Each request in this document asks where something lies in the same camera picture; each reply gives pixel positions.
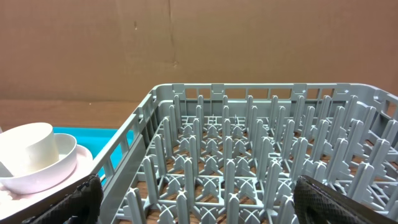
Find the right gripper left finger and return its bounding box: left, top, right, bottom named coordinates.
left=22, top=174, right=103, bottom=224

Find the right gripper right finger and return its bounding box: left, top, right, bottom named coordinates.
left=293, top=175, right=397, bottom=224

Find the grey-white bowl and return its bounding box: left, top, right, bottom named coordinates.
left=1, top=133, right=77, bottom=194

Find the white cup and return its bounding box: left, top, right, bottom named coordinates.
left=1, top=123, right=59, bottom=176

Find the teal plastic tray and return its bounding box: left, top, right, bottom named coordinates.
left=53, top=127, right=134, bottom=179

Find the pink plate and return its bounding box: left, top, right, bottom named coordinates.
left=1, top=145, right=93, bottom=221

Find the grey plastic dish rack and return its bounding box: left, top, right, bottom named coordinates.
left=93, top=83, right=397, bottom=223

